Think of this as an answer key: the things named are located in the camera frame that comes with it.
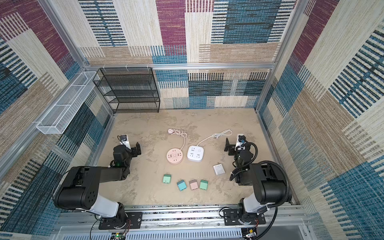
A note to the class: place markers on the white square wall adapter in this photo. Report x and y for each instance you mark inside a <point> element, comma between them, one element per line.
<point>219,169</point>

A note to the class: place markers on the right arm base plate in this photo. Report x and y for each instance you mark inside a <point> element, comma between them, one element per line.
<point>233,217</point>

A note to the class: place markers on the white square power strip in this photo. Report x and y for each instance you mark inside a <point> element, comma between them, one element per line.
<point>195,153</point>

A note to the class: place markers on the aluminium mounting rail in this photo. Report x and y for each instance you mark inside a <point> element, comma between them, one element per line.
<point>166,222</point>

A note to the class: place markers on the teal plug adapter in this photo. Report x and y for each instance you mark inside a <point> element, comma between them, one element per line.
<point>181,185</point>

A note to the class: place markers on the pink round power strip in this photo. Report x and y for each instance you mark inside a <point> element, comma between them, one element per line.
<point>174,156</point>

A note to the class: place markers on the black wire mesh shelf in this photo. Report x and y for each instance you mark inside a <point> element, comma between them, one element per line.
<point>128,90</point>

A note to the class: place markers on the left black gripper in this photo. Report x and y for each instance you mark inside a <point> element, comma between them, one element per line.
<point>133,150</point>

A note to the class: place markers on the pink plug adapter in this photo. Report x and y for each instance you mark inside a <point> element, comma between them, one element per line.
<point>194,184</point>

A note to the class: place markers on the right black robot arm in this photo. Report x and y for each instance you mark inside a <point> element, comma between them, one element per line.
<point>270,182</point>

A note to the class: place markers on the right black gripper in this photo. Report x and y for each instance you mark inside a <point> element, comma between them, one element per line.
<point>231,147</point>

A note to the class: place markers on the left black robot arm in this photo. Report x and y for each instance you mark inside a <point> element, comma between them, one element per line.
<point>80,188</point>

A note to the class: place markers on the green plug adapter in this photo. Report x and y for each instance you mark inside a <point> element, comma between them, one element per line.
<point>167,179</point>
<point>204,185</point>

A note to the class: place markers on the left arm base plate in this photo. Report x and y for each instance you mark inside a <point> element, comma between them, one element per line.
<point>130,220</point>

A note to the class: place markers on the white wire mesh basket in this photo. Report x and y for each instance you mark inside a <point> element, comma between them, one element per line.
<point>60,115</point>

